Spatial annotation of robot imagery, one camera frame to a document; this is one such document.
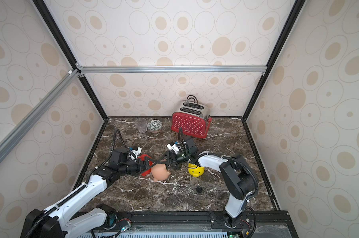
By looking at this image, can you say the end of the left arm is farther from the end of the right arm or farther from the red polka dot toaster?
the red polka dot toaster

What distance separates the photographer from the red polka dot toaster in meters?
0.99

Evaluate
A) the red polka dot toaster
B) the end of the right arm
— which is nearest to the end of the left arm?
the end of the right arm
